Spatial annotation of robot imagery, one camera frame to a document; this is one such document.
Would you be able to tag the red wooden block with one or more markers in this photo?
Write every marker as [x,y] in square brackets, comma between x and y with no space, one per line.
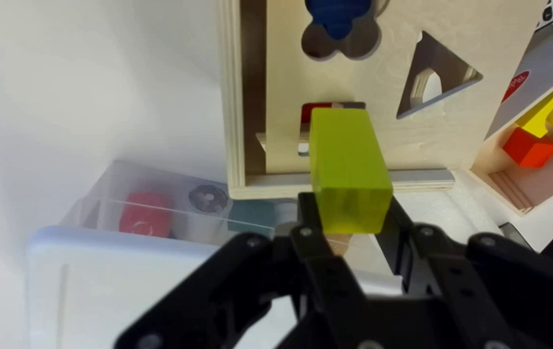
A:
[308,112]

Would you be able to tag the blue wooden block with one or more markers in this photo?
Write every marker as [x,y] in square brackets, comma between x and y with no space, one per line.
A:
[337,14]

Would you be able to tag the clear plastic storage container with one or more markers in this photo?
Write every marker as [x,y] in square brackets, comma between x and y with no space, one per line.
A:
[111,281]

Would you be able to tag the wooden shape sorter toy box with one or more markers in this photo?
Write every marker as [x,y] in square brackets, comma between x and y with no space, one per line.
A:
[276,72]

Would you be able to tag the white roll with grey core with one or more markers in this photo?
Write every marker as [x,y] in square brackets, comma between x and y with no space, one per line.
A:
[206,213]

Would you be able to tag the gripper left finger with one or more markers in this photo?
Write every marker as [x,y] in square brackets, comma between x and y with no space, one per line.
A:
[316,259]

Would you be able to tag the yellow-green wooden block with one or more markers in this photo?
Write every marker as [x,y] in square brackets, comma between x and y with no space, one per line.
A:
[349,169]

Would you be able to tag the red round item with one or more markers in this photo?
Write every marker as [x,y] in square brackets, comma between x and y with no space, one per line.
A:
[145,213]

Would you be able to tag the toy packaging box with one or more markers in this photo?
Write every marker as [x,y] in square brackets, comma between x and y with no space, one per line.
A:
[543,145]

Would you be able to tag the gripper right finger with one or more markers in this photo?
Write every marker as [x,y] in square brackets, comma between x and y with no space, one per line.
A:
[499,283]

